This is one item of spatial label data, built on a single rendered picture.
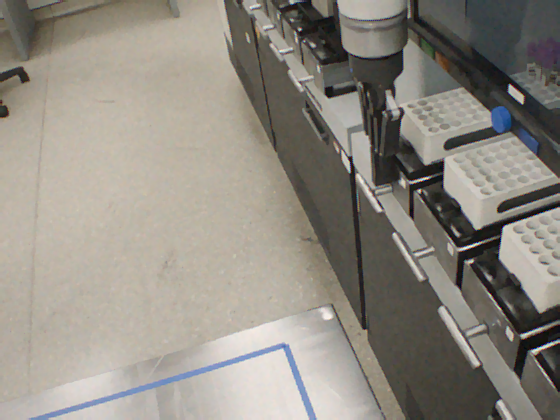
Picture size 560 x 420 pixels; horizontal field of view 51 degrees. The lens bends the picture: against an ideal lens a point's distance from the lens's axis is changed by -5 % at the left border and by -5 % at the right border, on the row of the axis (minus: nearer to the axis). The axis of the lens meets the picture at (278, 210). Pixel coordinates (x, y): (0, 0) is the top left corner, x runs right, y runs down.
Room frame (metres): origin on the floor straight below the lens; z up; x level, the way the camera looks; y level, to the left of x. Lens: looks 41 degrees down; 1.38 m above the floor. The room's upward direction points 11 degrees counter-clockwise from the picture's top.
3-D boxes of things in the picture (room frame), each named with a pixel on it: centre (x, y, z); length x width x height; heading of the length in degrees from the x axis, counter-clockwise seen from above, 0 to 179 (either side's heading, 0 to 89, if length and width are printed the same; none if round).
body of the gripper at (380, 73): (0.74, -0.17, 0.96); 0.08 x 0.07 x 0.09; 8
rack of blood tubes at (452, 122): (0.77, -0.37, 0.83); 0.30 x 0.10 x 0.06; 98
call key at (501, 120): (0.55, -0.27, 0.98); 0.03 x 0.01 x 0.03; 8
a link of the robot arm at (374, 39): (0.74, -0.17, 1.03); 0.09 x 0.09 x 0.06
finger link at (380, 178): (0.73, -0.17, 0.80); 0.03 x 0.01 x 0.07; 98
